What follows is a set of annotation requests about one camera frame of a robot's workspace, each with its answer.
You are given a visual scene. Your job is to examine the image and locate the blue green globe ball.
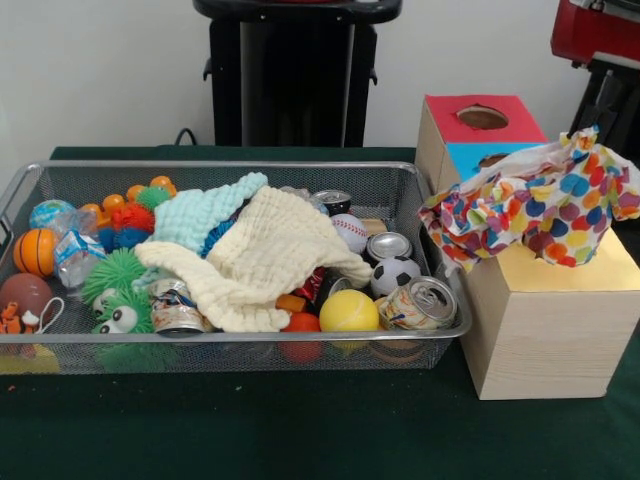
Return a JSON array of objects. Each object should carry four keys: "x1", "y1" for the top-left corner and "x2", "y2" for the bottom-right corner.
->
[{"x1": 28, "y1": 198, "x2": 76, "y2": 230}]

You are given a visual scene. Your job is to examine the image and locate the yellow tennis ball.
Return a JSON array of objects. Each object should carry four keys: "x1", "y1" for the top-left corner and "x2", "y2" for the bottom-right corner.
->
[{"x1": 318, "y1": 288, "x2": 380, "y2": 333}]

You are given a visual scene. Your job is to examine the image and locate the cream knitted cloth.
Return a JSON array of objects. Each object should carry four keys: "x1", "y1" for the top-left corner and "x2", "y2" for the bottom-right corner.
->
[{"x1": 133, "y1": 185, "x2": 374, "y2": 334}]

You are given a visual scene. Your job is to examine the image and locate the white baseball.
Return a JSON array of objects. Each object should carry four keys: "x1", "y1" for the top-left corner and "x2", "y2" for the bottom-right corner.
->
[{"x1": 330, "y1": 213, "x2": 370, "y2": 255}]

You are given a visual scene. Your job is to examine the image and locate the colourful polka-dot cloth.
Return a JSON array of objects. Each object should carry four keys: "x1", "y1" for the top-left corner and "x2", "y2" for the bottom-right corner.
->
[{"x1": 418, "y1": 125, "x2": 640, "y2": 274}]

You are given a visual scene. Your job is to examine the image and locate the orange mini basketball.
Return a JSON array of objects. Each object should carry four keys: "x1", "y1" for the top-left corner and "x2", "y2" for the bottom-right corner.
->
[{"x1": 13, "y1": 228, "x2": 60, "y2": 278}]

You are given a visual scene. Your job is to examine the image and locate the black upright panel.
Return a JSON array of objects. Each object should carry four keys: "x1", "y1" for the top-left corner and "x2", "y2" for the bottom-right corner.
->
[{"x1": 619, "y1": 67, "x2": 640, "y2": 156}]

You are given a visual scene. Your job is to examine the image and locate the light blue knitted cloth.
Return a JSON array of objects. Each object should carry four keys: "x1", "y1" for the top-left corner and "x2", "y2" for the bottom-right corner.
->
[{"x1": 132, "y1": 172, "x2": 270, "y2": 291}]

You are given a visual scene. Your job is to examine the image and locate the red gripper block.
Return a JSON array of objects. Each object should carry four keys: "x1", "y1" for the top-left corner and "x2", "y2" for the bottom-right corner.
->
[{"x1": 549, "y1": 0, "x2": 640, "y2": 147}]

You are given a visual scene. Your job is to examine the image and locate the printed drink can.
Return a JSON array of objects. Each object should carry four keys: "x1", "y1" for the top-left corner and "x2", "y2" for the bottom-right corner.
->
[{"x1": 378, "y1": 275, "x2": 459, "y2": 331}]

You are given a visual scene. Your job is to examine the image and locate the small red ball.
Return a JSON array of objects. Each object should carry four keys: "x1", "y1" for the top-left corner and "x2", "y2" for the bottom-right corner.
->
[{"x1": 282, "y1": 312, "x2": 322, "y2": 334}]

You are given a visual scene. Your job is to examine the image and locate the wooden box with three holes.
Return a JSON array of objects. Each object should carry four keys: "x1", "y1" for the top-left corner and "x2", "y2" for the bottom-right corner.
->
[{"x1": 415, "y1": 93, "x2": 640, "y2": 401}]

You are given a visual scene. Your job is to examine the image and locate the shallow mesh bin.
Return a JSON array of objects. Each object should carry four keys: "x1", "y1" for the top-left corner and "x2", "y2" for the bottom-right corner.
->
[{"x1": 0, "y1": 159, "x2": 473, "y2": 374}]

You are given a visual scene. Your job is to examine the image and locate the black and white soccer ball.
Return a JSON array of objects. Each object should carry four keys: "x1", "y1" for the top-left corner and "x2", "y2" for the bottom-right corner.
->
[{"x1": 369, "y1": 255, "x2": 422, "y2": 299}]

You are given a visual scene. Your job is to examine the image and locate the crushed clear plastic bottle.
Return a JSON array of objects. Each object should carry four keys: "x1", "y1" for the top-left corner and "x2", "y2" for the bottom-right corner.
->
[{"x1": 49, "y1": 209, "x2": 107, "y2": 289}]

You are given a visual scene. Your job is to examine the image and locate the dark green tablecloth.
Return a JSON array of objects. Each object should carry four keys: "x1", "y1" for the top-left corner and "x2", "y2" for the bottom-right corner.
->
[{"x1": 0, "y1": 144, "x2": 640, "y2": 480}]

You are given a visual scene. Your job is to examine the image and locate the silver drink can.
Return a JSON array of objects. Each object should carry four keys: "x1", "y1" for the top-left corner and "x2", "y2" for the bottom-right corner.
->
[{"x1": 367, "y1": 232, "x2": 414, "y2": 262}]

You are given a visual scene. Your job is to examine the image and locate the brown mini football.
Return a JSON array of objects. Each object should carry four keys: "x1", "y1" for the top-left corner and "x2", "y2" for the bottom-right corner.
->
[{"x1": 0, "y1": 272, "x2": 54, "y2": 326}]

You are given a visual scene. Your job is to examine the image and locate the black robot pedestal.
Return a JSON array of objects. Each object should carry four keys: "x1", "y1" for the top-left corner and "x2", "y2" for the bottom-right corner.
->
[{"x1": 192, "y1": 0, "x2": 404, "y2": 147}]

